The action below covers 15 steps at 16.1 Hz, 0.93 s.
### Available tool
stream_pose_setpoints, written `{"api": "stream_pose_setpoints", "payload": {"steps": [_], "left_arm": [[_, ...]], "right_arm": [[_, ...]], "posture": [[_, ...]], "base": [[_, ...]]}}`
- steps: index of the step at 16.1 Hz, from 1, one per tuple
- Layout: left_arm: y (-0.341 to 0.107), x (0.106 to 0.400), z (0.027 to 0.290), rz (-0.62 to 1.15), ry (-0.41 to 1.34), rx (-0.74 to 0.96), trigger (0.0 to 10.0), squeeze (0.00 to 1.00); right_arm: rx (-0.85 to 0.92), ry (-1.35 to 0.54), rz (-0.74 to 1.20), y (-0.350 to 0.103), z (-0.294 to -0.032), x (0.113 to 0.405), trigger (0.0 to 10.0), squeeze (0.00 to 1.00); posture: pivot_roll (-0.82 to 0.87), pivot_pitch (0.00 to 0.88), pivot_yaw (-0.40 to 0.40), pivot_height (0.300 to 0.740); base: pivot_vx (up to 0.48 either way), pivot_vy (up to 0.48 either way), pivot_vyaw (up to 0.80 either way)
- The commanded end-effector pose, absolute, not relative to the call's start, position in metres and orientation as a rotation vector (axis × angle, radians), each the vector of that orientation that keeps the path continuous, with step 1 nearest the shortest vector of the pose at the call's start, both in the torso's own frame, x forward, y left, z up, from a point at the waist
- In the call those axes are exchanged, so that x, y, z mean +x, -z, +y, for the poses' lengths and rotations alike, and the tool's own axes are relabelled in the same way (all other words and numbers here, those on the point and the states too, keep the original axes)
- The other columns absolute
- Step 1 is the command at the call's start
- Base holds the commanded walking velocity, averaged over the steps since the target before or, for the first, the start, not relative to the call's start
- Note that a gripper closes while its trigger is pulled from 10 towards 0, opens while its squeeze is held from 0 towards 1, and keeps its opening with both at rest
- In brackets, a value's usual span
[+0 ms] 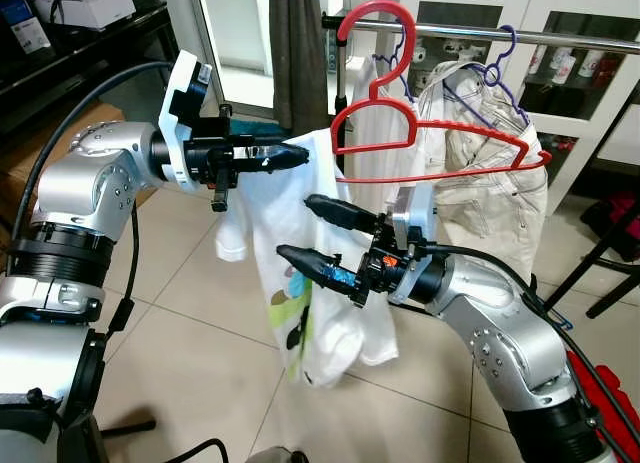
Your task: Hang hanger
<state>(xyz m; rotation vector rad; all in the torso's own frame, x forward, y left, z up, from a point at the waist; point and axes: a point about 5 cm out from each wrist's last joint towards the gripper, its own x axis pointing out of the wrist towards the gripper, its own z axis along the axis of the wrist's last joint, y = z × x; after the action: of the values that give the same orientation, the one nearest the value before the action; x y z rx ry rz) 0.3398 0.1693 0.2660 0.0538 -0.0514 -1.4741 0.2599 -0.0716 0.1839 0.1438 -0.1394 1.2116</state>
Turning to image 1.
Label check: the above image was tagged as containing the red cloth heap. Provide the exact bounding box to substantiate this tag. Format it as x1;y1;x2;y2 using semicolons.
565;348;640;463

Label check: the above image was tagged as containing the grey curtain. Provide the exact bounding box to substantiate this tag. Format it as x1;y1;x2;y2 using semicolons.
268;0;331;134

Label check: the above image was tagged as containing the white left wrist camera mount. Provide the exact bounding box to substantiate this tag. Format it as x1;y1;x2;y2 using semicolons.
160;51;213;194

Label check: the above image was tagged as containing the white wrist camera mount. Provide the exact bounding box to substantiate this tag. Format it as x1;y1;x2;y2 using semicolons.
160;51;213;194
383;183;437;306

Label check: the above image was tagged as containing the white glass door cabinet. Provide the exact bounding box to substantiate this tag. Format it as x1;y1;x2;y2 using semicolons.
395;0;640;214

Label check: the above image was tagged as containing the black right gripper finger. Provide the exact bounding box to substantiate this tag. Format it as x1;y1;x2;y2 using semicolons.
303;193;386;237
275;243;369;299

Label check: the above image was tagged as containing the white sleeveless top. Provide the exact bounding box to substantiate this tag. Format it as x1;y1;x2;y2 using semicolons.
350;53;426;219

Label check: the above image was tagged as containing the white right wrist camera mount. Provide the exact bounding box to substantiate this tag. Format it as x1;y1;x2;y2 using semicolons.
383;183;437;306

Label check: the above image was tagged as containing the black shelf unit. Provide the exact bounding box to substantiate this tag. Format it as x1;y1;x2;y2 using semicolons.
0;3;181;144

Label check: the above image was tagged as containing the silver rail clothes rack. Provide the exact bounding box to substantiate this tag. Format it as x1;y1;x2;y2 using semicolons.
322;13;640;319

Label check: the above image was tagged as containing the white printed t-shirt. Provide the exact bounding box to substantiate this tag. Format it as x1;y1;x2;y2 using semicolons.
213;128;401;389

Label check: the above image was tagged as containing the magenta appliance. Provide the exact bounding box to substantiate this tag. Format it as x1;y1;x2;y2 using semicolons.
580;191;640;246

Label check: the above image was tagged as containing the purple wire hanger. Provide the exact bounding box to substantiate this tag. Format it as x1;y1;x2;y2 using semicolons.
372;28;416;84
440;25;531;129

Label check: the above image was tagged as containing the cream denim garment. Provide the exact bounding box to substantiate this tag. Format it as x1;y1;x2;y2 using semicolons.
415;61;549;284

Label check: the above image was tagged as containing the red plastic hanger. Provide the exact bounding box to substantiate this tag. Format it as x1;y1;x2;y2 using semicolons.
330;0;553;184

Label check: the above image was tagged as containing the white framed glass door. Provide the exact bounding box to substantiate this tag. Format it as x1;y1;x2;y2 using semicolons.
185;0;401;119

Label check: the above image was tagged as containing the cardboard box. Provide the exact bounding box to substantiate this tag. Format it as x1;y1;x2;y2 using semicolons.
0;98;156;212

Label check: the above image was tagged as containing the white printed carton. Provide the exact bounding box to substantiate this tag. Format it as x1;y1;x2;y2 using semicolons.
25;0;136;29

